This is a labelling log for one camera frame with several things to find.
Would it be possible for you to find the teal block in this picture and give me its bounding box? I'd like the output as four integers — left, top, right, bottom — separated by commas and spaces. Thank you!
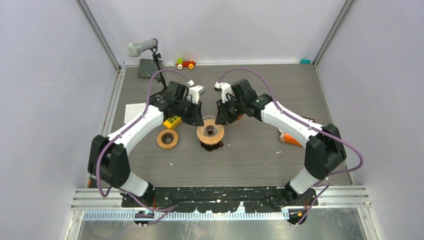
300, 59, 312, 64

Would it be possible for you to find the grey microphone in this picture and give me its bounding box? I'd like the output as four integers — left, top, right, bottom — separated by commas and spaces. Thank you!
125, 38, 158, 57

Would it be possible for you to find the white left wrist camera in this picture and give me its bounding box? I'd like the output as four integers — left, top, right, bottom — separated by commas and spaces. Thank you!
186, 80, 205, 105

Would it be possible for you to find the orange coffee filter box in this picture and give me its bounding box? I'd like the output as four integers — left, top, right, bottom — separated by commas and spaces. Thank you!
278, 129, 302, 147

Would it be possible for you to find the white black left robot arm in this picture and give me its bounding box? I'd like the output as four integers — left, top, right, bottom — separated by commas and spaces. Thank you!
87, 81, 205, 207

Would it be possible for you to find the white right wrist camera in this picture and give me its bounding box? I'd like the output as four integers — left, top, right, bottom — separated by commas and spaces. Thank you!
214, 81, 234, 104

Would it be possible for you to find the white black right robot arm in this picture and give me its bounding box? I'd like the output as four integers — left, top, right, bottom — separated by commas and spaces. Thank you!
214, 79, 347, 205

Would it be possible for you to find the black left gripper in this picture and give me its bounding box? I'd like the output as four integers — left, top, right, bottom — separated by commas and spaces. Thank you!
176, 99, 205, 127

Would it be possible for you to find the small wooden ring holder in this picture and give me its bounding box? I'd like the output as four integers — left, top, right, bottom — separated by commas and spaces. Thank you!
156, 129, 179, 150

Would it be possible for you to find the grey studded base plate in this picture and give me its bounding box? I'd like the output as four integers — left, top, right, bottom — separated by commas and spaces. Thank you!
137, 58, 163, 79

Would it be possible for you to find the white paper sheet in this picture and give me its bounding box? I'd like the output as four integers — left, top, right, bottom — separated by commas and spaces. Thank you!
124, 103, 146, 124

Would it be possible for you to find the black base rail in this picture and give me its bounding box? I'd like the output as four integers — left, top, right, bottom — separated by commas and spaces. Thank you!
121, 186, 317, 213

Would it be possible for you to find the large wooden ring holder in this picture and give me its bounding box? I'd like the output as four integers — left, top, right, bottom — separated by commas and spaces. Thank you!
196, 125, 225, 145

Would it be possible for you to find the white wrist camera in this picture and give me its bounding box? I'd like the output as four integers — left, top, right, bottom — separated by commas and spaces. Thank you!
186, 80, 205, 105
214, 81, 234, 104

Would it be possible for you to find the dark brown dripper cup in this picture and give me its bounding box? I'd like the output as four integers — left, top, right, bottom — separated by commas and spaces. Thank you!
200, 141, 224, 152

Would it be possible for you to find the yellow green toy brick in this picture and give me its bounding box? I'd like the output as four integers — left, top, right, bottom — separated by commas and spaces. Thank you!
163, 116, 182, 130

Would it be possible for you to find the clear glass dripper cone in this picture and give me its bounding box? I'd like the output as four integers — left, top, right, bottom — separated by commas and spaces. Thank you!
199, 115, 222, 137

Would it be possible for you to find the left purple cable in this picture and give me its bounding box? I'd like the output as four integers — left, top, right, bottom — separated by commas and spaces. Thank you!
95, 69, 195, 199

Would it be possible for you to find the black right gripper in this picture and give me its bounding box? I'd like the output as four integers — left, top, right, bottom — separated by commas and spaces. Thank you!
216, 96, 245, 126

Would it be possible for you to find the toy brick car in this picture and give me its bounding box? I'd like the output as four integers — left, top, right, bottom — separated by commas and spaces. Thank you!
175, 57, 196, 70

